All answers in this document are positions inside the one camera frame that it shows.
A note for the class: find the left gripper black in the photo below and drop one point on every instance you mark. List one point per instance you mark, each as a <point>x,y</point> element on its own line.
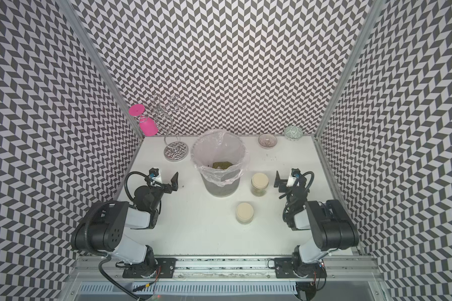
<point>169,189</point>

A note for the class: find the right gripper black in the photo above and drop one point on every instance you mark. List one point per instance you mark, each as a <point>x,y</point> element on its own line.
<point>282,182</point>

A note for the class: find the glass jar with beans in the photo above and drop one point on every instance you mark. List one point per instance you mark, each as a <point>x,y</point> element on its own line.
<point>258,192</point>
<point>245,219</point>

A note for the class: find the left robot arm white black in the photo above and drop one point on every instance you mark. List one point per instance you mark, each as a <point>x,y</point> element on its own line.
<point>101,230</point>

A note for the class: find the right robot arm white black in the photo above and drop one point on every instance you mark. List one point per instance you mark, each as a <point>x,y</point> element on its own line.
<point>328,222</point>

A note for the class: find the mung beans in bin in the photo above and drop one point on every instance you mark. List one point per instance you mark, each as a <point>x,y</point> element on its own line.
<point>222,165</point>

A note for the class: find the cream lid of far jar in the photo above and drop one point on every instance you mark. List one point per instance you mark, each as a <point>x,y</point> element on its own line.
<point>260,181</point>

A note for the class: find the pinkish small bowl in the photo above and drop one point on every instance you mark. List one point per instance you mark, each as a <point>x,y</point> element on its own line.
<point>267,141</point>

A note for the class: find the grey mesh trash bin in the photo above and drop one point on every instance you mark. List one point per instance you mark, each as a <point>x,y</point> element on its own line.
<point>221,182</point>

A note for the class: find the green patterned small bowl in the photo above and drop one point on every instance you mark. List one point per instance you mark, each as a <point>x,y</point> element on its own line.
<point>293,133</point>

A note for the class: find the clear plastic bin liner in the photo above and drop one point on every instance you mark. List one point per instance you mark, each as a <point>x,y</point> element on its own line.
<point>219,145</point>

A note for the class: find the pink wine glass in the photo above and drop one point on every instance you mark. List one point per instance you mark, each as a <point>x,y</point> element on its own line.
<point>146,124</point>

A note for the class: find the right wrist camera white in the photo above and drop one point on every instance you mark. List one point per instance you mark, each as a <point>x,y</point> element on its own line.
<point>293,177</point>

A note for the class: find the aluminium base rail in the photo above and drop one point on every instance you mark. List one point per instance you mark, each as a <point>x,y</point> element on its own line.
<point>339,277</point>

